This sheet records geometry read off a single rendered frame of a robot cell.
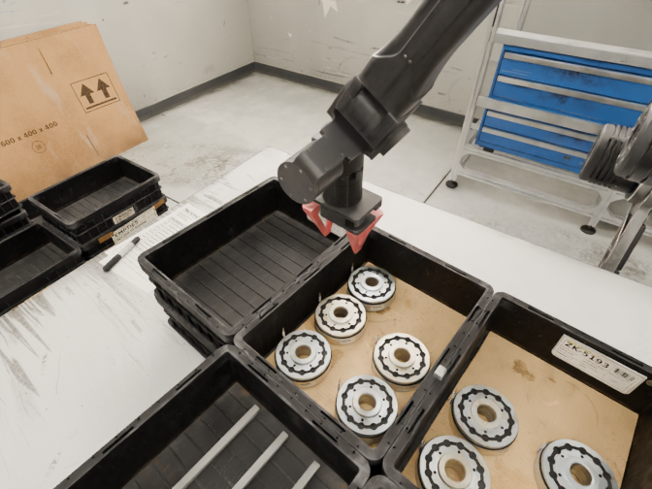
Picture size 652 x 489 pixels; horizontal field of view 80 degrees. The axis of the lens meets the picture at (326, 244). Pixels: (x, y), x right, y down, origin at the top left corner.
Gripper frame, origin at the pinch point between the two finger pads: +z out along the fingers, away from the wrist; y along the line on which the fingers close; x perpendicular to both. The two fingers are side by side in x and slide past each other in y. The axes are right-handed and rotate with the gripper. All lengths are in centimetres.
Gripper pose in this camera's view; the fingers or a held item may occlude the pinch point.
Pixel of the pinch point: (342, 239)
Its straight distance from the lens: 63.0
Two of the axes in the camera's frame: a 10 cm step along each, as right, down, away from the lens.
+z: 0.2, 6.9, 7.2
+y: 7.7, 4.5, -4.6
